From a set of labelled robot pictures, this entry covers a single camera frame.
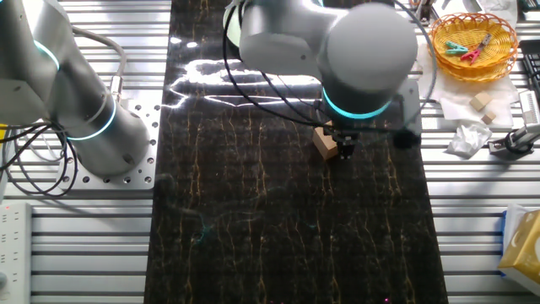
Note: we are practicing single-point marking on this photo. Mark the green clothespin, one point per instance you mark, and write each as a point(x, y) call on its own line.
point(455, 47)

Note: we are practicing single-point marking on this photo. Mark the black keyboard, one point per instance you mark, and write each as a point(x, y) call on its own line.
point(532, 63)

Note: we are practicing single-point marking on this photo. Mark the grey clothespin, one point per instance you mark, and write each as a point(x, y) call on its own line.
point(485, 41)

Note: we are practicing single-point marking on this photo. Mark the white crumpled paper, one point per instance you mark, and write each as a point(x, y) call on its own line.
point(502, 10)

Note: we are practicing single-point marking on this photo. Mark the tiny wooden block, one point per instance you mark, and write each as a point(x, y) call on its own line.
point(489, 117)

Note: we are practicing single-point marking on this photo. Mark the orange wicker basket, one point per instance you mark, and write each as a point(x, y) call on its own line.
point(498, 63)

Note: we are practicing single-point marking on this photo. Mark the medium wooden block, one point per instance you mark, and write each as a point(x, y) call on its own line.
point(481, 101)

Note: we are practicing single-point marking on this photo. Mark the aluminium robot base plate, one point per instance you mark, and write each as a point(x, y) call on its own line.
point(143, 169)

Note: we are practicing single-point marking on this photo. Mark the red clothespin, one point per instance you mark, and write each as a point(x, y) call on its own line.
point(472, 55)

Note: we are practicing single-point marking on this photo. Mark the black round camera unit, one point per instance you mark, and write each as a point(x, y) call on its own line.
point(407, 139)

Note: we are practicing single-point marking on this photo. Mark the yellow tissue box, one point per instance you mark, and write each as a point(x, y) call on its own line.
point(525, 249)

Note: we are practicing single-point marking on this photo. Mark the large wooden block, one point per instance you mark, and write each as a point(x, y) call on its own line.
point(325, 143)

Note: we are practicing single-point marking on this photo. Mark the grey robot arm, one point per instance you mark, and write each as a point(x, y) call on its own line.
point(42, 63)

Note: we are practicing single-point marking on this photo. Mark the white power strip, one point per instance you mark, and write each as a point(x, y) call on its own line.
point(14, 253)

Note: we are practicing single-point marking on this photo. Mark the crumpled white plastic wrap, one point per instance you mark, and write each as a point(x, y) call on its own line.
point(468, 141)

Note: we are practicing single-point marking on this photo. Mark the black marble pattern mat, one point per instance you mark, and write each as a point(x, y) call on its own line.
point(261, 211)

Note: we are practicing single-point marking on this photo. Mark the white paper towel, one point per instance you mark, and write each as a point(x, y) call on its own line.
point(455, 101)

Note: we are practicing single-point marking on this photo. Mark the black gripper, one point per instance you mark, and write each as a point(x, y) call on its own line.
point(346, 137)

